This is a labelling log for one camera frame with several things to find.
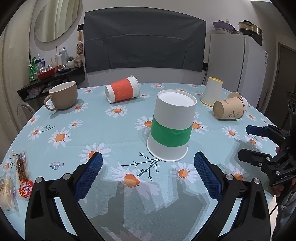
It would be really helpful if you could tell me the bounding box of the red sausage snack packet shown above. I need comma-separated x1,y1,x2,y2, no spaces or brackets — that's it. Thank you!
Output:
13,151,35,199

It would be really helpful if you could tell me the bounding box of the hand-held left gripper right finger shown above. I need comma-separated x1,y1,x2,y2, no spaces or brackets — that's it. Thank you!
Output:
194,152,271,241

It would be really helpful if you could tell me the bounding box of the purple plastic basin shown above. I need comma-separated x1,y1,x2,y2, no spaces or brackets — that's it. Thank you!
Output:
213,20,235,33

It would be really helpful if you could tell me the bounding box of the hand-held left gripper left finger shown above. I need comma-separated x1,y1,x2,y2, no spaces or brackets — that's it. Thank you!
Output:
25,152,103,241

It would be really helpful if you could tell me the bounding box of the clear plastic chair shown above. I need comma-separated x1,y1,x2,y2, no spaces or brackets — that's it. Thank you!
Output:
17,101,36,127

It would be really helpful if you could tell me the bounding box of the dark grey wall cloth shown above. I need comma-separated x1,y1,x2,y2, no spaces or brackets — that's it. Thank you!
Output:
83,10,207,73

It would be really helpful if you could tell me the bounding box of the white cup with green band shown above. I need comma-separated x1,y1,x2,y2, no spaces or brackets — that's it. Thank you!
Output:
146,89,197,162

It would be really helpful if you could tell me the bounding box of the brown door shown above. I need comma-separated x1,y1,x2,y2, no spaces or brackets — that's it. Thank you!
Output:
266,42,296,116

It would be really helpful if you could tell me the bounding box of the person's grey clothing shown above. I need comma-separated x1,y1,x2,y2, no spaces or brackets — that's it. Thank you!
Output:
270,181,296,241

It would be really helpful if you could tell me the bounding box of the black wall shelf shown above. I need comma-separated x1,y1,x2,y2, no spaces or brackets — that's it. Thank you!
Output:
17,65,85,100

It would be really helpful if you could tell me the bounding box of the blue daisy print tablecloth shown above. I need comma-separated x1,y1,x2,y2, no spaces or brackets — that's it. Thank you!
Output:
0,82,289,241

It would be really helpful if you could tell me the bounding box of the oval wall mirror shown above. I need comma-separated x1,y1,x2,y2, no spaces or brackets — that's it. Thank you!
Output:
34,0,83,43

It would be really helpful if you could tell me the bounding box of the person's right hand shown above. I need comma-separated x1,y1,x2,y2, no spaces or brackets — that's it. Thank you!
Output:
272,146,284,198

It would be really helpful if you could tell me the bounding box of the brown kraft paper cup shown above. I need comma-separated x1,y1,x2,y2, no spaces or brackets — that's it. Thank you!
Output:
213,97,245,120

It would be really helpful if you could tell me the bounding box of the white cup with orange band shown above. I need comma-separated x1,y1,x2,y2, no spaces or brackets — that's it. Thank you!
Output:
105,75,140,104

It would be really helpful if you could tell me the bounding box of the wooden hair brush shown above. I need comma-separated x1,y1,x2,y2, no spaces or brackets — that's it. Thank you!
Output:
76,30,84,56

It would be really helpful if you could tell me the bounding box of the clear pale snack packet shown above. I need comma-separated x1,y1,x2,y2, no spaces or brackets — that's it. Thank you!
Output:
0,166,20,212

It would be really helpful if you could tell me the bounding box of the metal steamer pot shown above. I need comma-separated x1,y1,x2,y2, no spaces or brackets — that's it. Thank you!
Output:
238,20,263,36

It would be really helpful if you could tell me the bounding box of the white refrigerator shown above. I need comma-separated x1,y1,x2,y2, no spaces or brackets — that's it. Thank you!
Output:
206,32,269,108

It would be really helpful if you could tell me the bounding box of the white cup with yellow rim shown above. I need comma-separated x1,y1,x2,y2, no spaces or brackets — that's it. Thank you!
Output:
200,77,223,107

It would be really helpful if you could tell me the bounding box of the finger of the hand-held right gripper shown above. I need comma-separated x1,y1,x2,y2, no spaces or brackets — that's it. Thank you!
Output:
238,148,281,173
245,125,290,149

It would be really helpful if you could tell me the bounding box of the beige ceramic mug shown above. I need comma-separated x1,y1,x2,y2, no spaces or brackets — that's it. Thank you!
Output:
44,81,78,111

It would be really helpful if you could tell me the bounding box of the plain white paper cup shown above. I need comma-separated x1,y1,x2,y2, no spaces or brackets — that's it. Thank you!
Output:
228,91,248,109

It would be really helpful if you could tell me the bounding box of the green bottle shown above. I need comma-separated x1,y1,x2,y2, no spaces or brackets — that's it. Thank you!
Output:
29,58,39,82

